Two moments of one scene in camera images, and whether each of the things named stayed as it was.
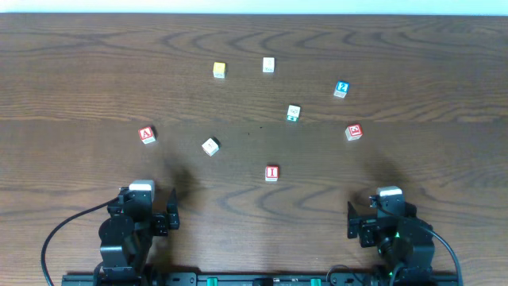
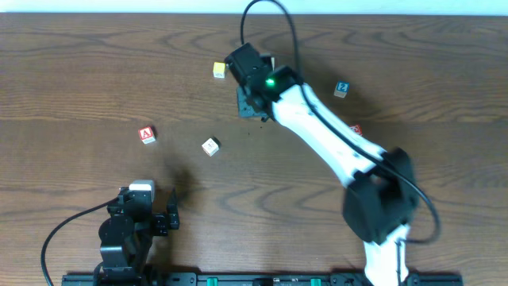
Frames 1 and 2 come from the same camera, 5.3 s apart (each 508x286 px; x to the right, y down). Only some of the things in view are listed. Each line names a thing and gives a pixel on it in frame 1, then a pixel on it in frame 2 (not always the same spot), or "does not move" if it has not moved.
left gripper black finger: x=172 y=210 does not move
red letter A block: x=147 y=135 does not move
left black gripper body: x=162 y=222 does not move
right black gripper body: x=363 y=227 → x=249 y=106
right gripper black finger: x=353 y=222 → x=255 y=102
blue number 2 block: x=341 y=89 does not move
